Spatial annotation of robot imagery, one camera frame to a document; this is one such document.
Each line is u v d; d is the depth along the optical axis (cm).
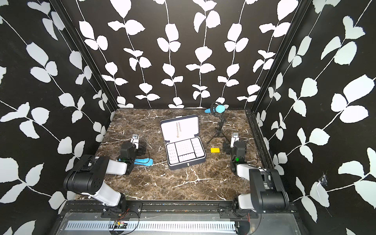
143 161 74
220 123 91
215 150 96
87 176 46
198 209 76
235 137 78
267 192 44
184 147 91
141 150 88
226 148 84
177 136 93
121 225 71
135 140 82
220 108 85
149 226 70
